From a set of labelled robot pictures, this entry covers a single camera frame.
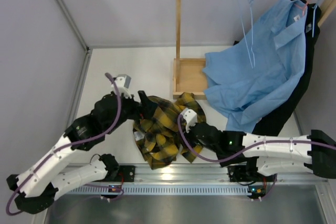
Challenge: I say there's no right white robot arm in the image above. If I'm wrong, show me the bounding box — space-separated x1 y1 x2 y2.
186 123 335 180

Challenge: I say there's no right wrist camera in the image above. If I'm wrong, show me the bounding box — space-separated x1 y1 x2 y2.
181 108 197 133

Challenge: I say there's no black garment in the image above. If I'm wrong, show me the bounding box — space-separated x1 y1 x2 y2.
226 0 321 136

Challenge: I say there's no slotted cable duct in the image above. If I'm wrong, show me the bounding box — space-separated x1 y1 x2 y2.
70 184 264 196

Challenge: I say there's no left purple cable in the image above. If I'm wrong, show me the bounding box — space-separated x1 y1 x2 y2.
5 72 132 216

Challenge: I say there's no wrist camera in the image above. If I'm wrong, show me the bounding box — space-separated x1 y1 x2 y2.
181 108 197 133
114 74 131 98

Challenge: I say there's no purple cable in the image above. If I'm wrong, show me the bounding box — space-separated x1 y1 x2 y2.
177 113 336 164
5 72 132 216

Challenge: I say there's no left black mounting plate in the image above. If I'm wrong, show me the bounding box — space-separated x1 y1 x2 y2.
104 165 135 183

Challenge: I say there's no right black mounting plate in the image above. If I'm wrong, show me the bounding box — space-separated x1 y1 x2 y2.
227 165 261 186

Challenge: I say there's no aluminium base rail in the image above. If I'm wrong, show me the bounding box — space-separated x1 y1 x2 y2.
41 163 326 183

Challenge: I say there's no blue wire hanger right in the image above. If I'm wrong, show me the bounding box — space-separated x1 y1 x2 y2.
312 0 321 38

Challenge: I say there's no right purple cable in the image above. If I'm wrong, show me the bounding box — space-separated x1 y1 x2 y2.
177 113 336 164

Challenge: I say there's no yellow black plaid shirt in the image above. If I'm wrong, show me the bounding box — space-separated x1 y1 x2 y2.
133 92 206 170

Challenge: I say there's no light blue wire hanger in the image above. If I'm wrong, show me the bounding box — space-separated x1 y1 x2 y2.
235 0 262 68

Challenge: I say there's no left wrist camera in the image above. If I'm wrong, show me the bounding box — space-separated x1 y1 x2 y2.
114 74 131 98

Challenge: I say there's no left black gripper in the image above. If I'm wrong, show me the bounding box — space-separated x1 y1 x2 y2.
106 90 159 134

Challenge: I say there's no black mounting plate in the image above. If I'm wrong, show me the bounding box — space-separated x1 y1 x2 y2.
227 165 261 186
104 165 135 183

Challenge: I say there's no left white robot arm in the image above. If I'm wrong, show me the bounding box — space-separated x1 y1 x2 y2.
6 91 158 216

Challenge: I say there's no light blue shirt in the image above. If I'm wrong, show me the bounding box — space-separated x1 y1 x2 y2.
203 0 307 132

